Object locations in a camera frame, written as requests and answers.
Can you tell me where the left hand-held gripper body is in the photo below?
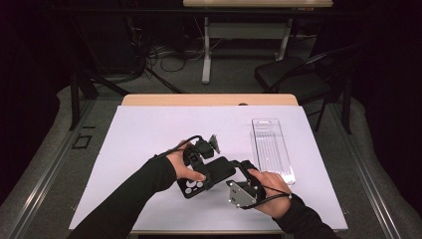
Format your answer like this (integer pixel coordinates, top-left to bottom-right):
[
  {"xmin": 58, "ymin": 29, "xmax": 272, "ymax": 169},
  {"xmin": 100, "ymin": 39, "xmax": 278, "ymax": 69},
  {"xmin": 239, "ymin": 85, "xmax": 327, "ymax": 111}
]
[{"xmin": 183, "ymin": 133, "xmax": 221, "ymax": 170}]

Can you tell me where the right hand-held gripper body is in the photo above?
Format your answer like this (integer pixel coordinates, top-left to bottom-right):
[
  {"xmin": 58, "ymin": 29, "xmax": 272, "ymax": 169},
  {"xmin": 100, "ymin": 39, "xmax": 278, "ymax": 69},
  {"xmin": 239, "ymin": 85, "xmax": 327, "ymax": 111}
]
[{"xmin": 227, "ymin": 159, "xmax": 267, "ymax": 210}]

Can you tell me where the person's left hand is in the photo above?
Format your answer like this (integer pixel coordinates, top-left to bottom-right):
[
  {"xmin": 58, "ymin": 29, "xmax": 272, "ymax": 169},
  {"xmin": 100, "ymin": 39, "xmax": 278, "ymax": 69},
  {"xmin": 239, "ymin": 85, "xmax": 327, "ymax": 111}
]
[{"xmin": 165, "ymin": 140, "xmax": 207, "ymax": 182}]

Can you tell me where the person's right hand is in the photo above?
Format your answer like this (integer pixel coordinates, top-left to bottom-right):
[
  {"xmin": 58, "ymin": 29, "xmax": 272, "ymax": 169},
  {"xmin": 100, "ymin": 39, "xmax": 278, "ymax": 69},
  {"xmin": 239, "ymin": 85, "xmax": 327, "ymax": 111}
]
[{"xmin": 248, "ymin": 169, "xmax": 293, "ymax": 219}]

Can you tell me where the clear plastic packaging box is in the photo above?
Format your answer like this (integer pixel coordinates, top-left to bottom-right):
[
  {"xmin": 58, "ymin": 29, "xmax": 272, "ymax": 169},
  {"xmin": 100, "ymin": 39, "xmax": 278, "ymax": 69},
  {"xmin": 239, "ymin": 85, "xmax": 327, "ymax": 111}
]
[{"xmin": 251, "ymin": 118, "xmax": 297, "ymax": 186}]

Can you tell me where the light wooden table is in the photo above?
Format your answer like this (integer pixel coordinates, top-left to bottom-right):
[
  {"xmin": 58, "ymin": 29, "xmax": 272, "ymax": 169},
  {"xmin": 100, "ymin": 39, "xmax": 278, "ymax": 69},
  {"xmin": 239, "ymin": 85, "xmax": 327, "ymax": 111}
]
[{"xmin": 76, "ymin": 93, "xmax": 346, "ymax": 236}]

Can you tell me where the white table mat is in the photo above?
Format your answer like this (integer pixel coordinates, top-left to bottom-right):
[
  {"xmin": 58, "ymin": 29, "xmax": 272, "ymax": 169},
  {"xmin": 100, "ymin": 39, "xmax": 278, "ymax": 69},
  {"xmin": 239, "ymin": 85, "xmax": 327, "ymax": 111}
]
[{"xmin": 69, "ymin": 105, "xmax": 348, "ymax": 232}]

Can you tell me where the black folding chair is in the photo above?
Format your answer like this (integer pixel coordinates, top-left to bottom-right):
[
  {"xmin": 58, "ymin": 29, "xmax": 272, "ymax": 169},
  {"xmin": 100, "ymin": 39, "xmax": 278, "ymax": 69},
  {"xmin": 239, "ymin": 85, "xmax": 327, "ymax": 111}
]
[{"xmin": 254, "ymin": 43, "xmax": 366, "ymax": 133}]

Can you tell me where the black metal stand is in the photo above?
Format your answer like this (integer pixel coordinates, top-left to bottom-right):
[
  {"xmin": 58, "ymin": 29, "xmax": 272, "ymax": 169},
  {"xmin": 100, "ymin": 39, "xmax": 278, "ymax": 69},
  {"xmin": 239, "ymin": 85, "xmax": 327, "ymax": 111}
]
[{"xmin": 68, "ymin": 66, "xmax": 130, "ymax": 131}]

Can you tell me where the dark equipment cabinet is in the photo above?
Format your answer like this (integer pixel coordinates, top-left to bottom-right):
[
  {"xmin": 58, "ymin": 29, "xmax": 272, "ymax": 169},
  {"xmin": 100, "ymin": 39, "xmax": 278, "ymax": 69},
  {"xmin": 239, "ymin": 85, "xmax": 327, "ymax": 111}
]
[{"xmin": 78, "ymin": 13, "xmax": 147, "ymax": 76}]

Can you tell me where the white-legged wooden desk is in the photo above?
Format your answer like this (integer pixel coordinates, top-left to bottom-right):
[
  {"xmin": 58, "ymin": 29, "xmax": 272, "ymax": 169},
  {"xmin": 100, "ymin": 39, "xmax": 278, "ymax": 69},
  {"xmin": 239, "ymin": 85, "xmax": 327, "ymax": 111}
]
[{"xmin": 182, "ymin": 0, "xmax": 334, "ymax": 85}]

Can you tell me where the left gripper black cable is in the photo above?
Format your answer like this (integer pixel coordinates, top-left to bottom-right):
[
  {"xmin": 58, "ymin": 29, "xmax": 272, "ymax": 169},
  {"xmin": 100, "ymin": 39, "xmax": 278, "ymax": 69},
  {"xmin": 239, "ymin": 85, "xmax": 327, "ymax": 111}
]
[{"xmin": 148, "ymin": 134, "xmax": 204, "ymax": 162}]

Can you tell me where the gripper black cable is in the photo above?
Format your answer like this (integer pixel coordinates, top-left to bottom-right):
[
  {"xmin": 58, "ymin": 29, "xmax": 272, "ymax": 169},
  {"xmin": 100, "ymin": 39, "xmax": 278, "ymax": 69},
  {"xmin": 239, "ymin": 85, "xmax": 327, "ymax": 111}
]
[
  {"xmin": 148, "ymin": 134, "xmax": 204, "ymax": 162},
  {"xmin": 243, "ymin": 184, "xmax": 293, "ymax": 211}
]

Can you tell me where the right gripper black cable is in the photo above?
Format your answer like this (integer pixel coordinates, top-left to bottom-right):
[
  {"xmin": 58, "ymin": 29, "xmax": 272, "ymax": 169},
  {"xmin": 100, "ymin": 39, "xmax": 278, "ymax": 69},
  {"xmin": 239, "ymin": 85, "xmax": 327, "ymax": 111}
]
[{"xmin": 243, "ymin": 184, "xmax": 293, "ymax": 211}]

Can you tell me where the tangle of floor cables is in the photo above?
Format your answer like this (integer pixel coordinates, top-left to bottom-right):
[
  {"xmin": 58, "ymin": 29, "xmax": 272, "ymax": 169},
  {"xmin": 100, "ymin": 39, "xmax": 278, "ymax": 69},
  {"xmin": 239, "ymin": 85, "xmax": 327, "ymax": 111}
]
[{"xmin": 145, "ymin": 41, "xmax": 224, "ymax": 74}]

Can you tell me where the metal floor rail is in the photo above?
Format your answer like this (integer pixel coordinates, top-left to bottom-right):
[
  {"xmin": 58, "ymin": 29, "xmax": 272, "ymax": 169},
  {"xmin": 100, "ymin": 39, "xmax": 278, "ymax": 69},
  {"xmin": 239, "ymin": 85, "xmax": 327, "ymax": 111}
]
[
  {"xmin": 329, "ymin": 103, "xmax": 403, "ymax": 239},
  {"xmin": 4, "ymin": 99, "xmax": 98, "ymax": 239}
]

